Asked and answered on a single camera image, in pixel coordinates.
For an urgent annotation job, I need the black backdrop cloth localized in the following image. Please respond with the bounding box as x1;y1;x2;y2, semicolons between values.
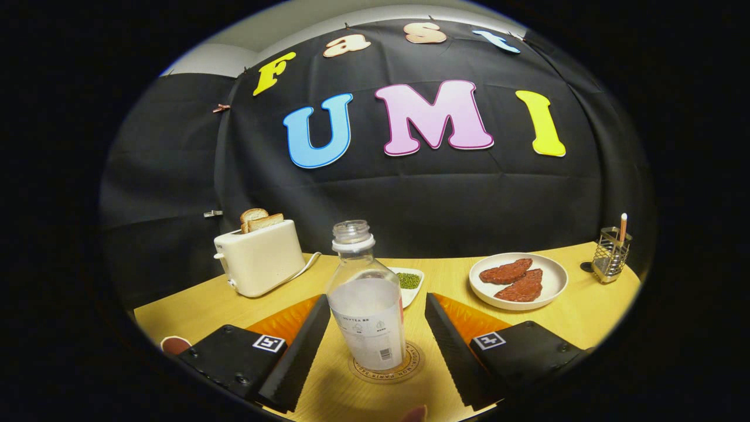
100;18;657;311

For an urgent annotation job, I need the white divided bean dish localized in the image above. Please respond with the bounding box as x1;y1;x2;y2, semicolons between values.
388;267;425;309

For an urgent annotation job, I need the toast slice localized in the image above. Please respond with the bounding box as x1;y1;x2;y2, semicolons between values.
245;213;285;233
240;208;270;234

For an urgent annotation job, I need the white toaster cable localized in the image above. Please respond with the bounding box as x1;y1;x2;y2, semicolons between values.
287;252;322;282

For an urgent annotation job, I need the beige cup with wooden handle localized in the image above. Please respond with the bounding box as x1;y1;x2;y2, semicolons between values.
161;335;192;356

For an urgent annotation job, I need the wooden table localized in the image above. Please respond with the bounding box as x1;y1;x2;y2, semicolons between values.
134;241;642;422

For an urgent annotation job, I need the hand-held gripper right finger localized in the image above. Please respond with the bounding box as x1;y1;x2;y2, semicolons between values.
424;292;588;412

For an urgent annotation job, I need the cream toaster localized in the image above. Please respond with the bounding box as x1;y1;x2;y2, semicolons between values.
213;219;306;298

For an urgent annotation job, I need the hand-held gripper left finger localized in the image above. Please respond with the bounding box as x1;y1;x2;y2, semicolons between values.
176;294;332;414

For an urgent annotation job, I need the metal wire utensil holder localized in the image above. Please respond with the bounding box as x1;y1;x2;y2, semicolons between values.
591;227;633;284

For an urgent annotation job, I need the red meat patty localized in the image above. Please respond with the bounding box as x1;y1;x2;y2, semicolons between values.
479;258;533;285
494;268;543;303

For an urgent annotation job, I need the white round plate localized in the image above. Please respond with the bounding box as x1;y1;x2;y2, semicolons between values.
469;253;569;311

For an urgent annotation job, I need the round wooden coaster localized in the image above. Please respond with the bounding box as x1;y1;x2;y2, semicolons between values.
348;340;425;385

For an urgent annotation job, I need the clear plastic juice bottle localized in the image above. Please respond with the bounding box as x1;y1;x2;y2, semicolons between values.
326;220;406;372

